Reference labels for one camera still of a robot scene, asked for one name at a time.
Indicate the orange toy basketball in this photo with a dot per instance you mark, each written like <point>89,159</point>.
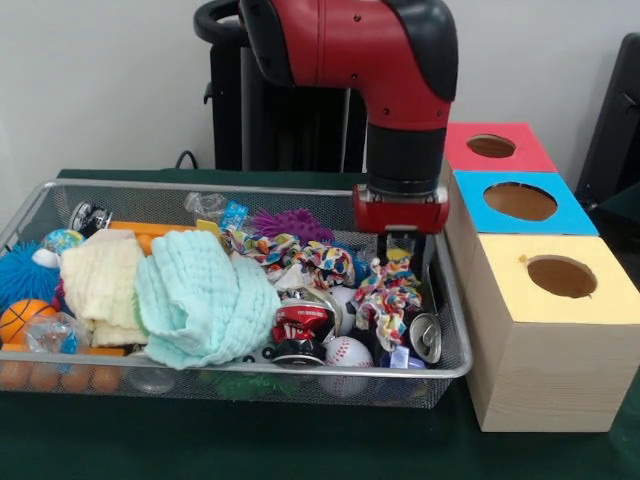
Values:
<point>22,320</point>

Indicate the small globe ball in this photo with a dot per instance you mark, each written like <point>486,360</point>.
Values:
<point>62,241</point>

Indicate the mint green knitted cloth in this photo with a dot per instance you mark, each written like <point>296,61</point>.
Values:
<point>205,305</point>

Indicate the silver crushed can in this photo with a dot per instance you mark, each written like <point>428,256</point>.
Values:
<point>425,338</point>

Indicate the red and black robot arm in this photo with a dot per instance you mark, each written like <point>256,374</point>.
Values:
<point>380,60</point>

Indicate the shallow clear mesh bin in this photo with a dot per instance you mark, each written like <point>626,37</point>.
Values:
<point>445,330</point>

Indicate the purple spiky toy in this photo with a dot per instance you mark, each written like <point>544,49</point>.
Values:
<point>295,222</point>

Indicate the wooden box with three holes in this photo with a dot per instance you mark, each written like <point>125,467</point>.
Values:
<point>540,350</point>

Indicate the red crushed can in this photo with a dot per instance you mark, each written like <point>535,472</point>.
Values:
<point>303,328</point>

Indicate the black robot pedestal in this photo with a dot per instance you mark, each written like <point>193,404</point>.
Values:
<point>280,120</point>

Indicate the white toy baseball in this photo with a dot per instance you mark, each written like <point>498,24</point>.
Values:
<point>347,352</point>

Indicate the dark green table cloth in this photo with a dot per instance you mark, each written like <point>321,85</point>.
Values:
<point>300,440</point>

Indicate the cream knitted cloth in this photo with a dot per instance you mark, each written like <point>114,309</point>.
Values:
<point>100,285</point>

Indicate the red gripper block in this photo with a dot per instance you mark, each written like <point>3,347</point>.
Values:
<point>400,212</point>

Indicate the blue spiky ball with eyes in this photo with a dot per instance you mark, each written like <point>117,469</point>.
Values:
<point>22,272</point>

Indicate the silver topped dark can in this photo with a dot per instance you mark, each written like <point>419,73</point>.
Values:
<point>88,217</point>

